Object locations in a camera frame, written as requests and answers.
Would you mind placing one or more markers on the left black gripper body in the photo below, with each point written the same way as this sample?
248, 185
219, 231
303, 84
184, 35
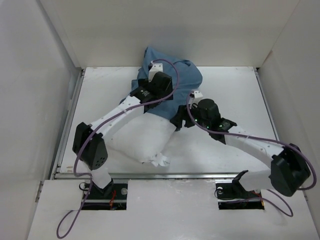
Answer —
143, 83

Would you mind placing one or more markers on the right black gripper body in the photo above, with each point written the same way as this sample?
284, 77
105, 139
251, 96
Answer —
195, 115

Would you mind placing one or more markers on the blue pillowcase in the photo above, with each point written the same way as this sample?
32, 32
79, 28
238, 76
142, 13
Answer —
190, 78

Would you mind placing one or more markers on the white pillow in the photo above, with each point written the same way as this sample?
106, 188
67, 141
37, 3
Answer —
144, 138

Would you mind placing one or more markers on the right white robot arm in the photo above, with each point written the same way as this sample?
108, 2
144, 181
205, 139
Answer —
287, 169

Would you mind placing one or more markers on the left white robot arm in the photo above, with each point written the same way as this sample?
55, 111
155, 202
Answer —
90, 140

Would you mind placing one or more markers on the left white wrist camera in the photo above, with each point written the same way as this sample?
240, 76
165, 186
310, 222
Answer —
153, 69

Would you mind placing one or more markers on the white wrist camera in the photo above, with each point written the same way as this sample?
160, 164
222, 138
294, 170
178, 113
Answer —
153, 69
196, 94

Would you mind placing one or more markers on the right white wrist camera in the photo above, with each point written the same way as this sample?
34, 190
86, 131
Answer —
196, 94

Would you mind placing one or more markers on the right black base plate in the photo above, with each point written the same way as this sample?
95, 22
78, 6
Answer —
233, 197

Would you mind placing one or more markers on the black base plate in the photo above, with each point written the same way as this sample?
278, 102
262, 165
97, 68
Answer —
233, 197
116, 200

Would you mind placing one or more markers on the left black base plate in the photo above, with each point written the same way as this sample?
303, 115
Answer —
116, 200

